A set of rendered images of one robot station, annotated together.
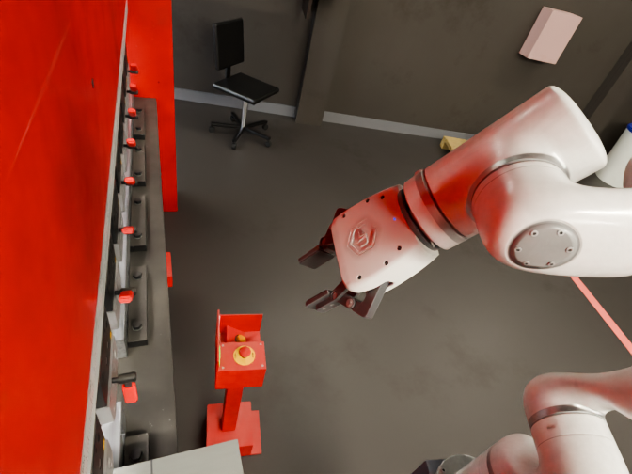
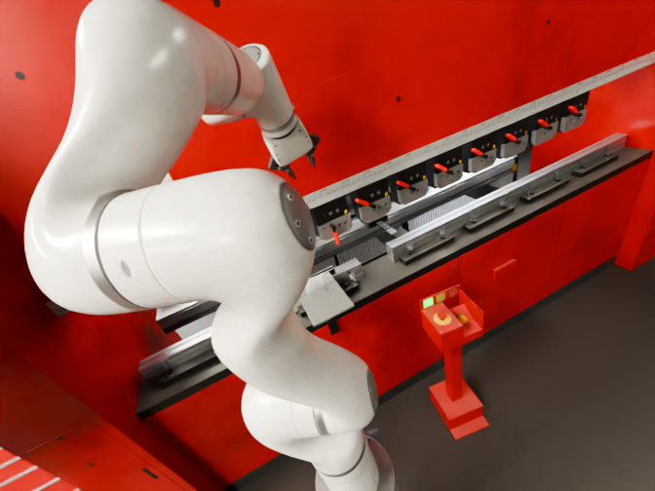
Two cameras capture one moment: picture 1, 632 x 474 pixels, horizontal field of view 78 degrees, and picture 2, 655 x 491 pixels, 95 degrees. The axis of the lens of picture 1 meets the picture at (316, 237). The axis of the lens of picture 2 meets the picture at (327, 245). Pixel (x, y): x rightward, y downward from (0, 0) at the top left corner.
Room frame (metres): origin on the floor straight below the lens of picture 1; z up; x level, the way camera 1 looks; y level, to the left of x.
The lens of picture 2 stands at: (0.55, -0.80, 1.85)
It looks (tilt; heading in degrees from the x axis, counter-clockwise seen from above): 32 degrees down; 105
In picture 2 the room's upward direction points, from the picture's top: 17 degrees counter-clockwise
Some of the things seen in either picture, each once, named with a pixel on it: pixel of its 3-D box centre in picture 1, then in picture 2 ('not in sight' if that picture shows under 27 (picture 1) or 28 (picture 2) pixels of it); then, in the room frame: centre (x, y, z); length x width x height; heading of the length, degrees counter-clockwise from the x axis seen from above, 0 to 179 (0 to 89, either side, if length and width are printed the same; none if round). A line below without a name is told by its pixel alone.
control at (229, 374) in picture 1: (240, 348); (450, 318); (0.74, 0.15, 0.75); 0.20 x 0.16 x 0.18; 21
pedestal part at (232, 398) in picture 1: (232, 396); (452, 365); (0.74, 0.15, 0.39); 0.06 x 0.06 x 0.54; 21
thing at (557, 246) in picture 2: not in sight; (438, 308); (0.74, 0.52, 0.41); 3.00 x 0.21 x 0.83; 28
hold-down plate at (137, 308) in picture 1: (137, 303); (427, 248); (0.71, 0.49, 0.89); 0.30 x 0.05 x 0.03; 28
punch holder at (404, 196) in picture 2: (100, 223); (407, 181); (0.66, 0.52, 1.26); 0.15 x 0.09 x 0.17; 28
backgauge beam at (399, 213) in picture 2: not in sight; (357, 230); (0.36, 0.71, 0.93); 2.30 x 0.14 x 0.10; 28
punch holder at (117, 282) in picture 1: (93, 284); (369, 198); (0.48, 0.43, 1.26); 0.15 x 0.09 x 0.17; 28
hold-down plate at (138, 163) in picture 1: (138, 165); (544, 190); (1.41, 0.87, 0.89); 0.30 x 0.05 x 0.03; 28
